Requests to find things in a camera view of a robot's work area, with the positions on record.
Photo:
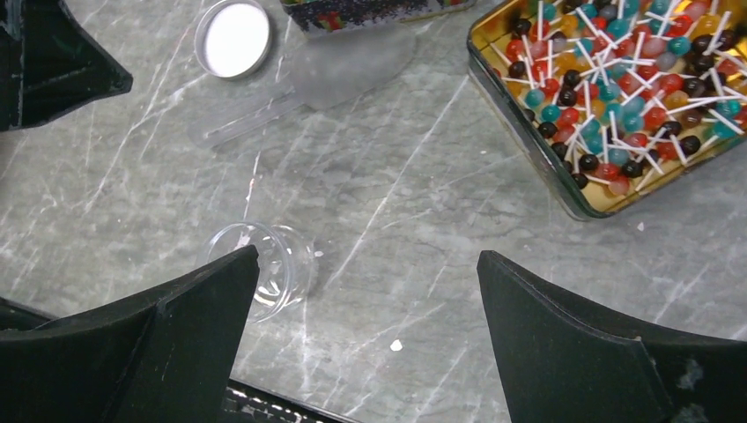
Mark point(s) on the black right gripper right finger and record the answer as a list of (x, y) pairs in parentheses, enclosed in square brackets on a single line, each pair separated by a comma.
[(564, 358)]

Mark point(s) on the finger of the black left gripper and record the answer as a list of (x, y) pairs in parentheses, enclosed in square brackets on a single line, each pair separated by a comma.
[(50, 65)]

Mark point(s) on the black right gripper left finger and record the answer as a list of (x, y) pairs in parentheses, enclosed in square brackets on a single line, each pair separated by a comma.
[(162, 355)]

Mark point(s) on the clear plastic jar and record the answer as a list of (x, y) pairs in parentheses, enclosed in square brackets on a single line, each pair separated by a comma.
[(288, 266)]

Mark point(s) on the gold tin of star candies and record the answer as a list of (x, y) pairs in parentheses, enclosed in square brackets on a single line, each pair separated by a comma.
[(318, 17)]

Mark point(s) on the clear plastic scoop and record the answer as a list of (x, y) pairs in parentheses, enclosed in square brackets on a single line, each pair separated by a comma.
[(324, 73)]

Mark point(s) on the white jar lid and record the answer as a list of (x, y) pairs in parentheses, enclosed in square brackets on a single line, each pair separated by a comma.
[(232, 39)]

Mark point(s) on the gold tin of lollipops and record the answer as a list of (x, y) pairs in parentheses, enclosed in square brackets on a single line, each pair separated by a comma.
[(612, 100)]

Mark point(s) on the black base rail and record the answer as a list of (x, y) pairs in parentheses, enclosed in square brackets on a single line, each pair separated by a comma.
[(246, 403)]

